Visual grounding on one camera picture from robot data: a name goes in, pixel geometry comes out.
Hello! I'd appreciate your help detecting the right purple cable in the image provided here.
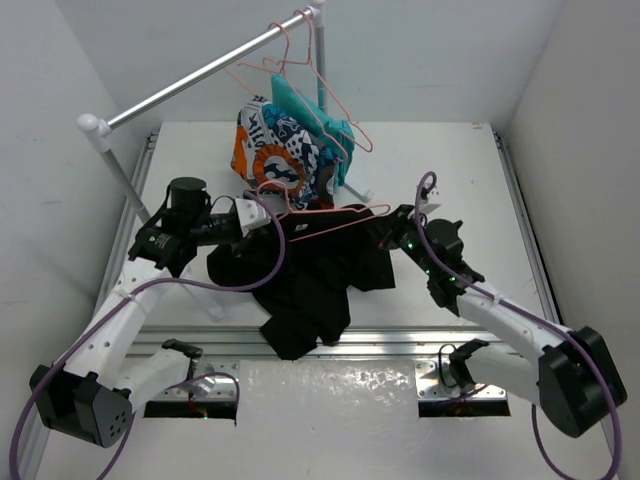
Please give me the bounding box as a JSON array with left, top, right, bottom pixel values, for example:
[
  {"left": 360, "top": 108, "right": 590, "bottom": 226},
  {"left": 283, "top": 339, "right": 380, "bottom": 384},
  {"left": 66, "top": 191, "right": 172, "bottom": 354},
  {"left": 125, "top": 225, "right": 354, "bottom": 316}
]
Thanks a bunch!
[{"left": 413, "top": 171, "right": 624, "bottom": 480}]

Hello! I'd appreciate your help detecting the teal shirt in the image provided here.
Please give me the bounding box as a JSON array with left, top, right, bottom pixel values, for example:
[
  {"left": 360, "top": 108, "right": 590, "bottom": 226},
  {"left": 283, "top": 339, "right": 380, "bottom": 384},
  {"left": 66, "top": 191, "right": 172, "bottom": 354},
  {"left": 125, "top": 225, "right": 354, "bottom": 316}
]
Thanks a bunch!
[{"left": 271, "top": 74, "right": 355, "bottom": 187}]

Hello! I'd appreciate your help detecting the purple cable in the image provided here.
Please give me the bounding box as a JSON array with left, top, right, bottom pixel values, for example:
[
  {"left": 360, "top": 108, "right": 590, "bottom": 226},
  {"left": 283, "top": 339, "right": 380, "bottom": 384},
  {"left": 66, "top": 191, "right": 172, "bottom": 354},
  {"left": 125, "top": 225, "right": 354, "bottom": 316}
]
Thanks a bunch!
[
  {"left": 413, "top": 171, "right": 624, "bottom": 480},
  {"left": 8, "top": 189, "right": 289, "bottom": 480}
]

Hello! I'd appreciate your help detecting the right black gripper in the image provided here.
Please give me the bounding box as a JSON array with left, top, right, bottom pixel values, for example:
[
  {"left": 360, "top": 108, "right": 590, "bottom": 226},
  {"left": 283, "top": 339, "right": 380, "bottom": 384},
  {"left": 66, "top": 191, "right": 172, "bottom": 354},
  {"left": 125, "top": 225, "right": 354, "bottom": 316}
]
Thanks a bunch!
[{"left": 364, "top": 204, "right": 437, "bottom": 277}]

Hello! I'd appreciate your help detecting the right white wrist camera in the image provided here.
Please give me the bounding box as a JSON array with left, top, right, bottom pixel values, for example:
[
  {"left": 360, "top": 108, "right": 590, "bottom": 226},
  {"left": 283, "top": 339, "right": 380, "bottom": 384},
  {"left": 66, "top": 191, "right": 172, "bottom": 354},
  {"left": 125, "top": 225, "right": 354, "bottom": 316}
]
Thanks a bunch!
[{"left": 415, "top": 187, "right": 441, "bottom": 216}]

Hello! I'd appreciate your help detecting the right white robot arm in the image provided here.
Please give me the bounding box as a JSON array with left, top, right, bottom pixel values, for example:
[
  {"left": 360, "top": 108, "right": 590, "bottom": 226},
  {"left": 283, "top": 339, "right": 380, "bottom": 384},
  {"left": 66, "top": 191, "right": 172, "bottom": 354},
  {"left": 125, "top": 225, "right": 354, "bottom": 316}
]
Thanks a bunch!
[{"left": 370, "top": 204, "right": 628, "bottom": 438}]

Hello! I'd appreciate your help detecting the silver clothes rack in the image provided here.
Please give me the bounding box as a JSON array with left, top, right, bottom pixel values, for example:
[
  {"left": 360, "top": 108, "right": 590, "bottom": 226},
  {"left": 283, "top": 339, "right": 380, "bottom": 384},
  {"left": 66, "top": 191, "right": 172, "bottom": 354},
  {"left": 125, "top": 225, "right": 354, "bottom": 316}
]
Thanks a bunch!
[{"left": 76, "top": 0, "right": 374, "bottom": 322}]

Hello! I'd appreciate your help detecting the pink wire hanger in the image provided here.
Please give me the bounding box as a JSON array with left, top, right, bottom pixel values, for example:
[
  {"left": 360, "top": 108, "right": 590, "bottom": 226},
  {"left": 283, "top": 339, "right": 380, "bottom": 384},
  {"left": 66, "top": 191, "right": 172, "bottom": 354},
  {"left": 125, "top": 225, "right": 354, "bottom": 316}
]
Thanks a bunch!
[
  {"left": 245, "top": 180, "right": 391, "bottom": 242},
  {"left": 262, "top": 1, "right": 374, "bottom": 153},
  {"left": 222, "top": 22, "right": 351, "bottom": 166}
]

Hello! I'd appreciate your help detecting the orange navy patterned shirt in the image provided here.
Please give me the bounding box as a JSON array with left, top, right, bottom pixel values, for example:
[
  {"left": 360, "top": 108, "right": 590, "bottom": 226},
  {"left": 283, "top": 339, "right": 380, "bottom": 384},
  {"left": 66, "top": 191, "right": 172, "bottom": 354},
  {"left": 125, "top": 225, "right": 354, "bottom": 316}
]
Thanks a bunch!
[{"left": 230, "top": 96, "right": 337, "bottom": 210}]

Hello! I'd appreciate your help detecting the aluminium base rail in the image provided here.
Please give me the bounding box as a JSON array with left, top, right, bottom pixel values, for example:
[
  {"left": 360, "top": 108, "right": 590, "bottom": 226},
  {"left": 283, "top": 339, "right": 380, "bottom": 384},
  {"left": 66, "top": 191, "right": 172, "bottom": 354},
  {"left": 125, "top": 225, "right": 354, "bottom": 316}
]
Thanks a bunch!
[{"left": 122, "top": 122, "right": 559, "bottom": 403}]

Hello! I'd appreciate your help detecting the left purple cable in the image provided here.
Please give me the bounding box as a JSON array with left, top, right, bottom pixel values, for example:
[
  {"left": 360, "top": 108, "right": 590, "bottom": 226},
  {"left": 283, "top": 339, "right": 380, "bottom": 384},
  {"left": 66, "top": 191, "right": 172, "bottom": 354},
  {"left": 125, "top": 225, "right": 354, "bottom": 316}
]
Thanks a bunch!
[{"left": 8, "top": 189, "right": 289, "bottom": 480}]

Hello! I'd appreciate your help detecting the black shirt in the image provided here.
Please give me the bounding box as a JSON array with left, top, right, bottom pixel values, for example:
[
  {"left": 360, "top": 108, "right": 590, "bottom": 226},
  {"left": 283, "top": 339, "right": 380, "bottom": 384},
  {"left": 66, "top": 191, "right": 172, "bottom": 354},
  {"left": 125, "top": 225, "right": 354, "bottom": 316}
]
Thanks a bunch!
[{"left": 207, "top": 224, "right": 395, "bottom": 360}]

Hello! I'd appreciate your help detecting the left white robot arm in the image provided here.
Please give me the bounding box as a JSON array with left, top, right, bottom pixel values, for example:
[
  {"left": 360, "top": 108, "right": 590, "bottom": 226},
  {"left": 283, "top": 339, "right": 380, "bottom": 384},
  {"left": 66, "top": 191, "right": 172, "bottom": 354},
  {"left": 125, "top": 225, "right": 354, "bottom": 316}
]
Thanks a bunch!
[{"left": 30, "top": 177, "right": 269, "bottom": 448}]

